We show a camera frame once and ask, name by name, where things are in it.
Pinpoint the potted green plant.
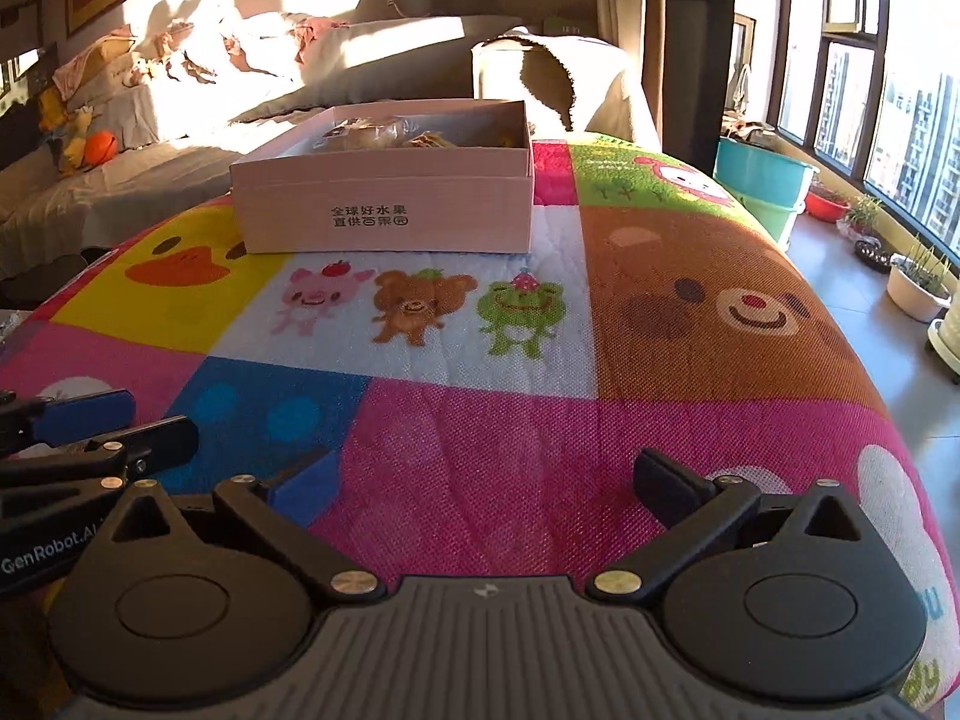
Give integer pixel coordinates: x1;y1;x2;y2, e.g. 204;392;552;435
887;238;952;323

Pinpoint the yellow snack packet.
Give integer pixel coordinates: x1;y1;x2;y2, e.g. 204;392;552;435
402;130;455;149

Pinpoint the beige sofa bed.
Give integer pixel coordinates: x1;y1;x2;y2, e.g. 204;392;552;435
2;11;352;278

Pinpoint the red plastic basin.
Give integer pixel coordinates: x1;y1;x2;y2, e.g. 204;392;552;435
805;187;851;224

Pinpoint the yellow plush toy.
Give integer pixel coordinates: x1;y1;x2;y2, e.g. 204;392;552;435
37;86;94;177

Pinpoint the colourful cartoon play mat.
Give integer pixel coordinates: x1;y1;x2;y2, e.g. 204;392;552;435
2;138;958;709

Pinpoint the orange ball toy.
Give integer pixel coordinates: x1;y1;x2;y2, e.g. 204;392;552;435
83;130;119;167

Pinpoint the grey pillow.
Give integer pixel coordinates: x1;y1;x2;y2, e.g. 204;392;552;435
236;15;523;124

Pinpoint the bread bun clear packet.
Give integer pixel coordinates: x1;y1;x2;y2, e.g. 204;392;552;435
311;117;410;151

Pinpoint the pink cardboard box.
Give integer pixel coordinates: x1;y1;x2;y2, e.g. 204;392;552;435
231;98;534;254

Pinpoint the teal plastic bucket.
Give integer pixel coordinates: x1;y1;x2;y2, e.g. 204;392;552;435
713;138;818;250

